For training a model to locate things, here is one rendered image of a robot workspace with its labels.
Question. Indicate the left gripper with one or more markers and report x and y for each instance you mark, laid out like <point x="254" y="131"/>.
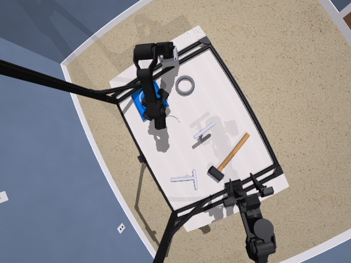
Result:
<point x="163" y="95"/>

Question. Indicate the grey cylindrical rod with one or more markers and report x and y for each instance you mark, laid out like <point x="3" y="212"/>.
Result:
<point x="204" y="130"/>

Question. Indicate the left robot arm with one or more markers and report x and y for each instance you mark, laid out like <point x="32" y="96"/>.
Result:
<point x="153" y="106"/>

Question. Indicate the blue tray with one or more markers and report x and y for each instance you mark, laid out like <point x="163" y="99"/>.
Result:
<point x="137" y="102"/>

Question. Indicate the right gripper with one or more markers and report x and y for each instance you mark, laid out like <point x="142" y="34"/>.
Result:
<point x="263" y="191"/>

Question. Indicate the black mallet with wooden handle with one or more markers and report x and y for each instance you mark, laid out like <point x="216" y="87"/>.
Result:
<point x="216" y="172"/>

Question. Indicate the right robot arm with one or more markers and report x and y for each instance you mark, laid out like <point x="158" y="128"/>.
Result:
<point x="258" y="230"/>

